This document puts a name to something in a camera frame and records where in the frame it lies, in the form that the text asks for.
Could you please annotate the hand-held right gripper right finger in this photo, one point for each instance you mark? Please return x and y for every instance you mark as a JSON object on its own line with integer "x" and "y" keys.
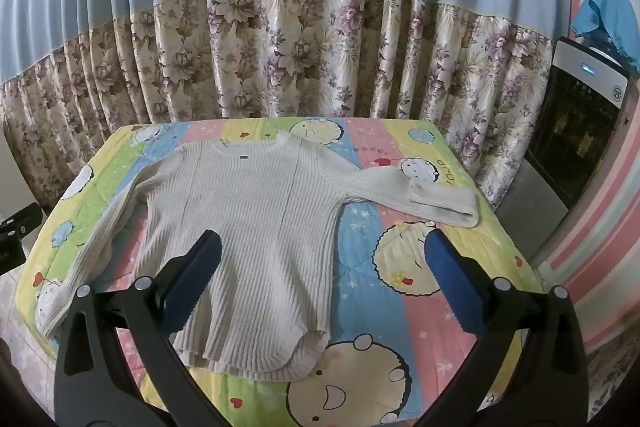
{"x": 452, "y": 279}

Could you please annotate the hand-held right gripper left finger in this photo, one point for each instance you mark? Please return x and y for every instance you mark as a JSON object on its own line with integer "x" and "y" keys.
{"x": 192, "y": 279}

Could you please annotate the white ribbed knit sweater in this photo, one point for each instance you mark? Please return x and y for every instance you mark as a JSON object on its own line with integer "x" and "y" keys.
{"x": 250, "y": 217}

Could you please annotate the cartoon printed pastel blanket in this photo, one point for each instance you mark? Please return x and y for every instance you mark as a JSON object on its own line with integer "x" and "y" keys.
{"x": 400, "y": 307}

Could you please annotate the black and grey water dispenser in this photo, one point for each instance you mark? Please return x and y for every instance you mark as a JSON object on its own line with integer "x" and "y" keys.
{"x": 570, "y": 142}

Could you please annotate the blue and floral curtain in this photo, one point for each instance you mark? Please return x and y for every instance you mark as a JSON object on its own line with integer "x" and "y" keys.
{"x": 300, "y": 57}

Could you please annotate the blue cloth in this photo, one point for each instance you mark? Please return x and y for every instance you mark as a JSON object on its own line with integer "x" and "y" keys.
{"x": 607, "y": 14}

